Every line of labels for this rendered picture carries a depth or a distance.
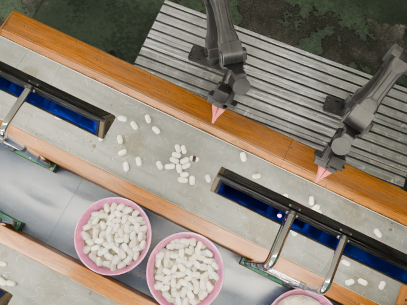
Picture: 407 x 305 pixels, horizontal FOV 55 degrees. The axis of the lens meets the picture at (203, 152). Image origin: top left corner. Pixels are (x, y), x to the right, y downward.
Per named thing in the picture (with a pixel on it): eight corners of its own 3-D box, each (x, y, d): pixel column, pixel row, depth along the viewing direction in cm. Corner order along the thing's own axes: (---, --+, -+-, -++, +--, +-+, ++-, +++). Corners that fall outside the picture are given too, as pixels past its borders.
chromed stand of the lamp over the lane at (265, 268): (258, 216, 149) (288, 201, 106) (307, 240, 147) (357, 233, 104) (238, 264, 144) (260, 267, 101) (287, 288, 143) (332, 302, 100)
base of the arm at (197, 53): (233, 67, 156) (239, 52, 158) (186, 49, 157) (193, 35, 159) (231, 75, 164) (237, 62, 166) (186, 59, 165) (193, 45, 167)
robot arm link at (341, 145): (347, 162, 119) (374, 132, 114) (324, 146, 120) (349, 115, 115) (349, 150, 130) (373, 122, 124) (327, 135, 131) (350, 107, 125)
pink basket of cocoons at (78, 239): (103, 189, 149) (98, 184, 140) (166, 219, 147) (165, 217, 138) (67, 253, 143) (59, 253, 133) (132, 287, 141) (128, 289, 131)
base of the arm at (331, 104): (377, 120, 153) (381, 105, 155) (328, 103, 154) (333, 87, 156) (367, 127, 161) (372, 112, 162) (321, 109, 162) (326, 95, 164)
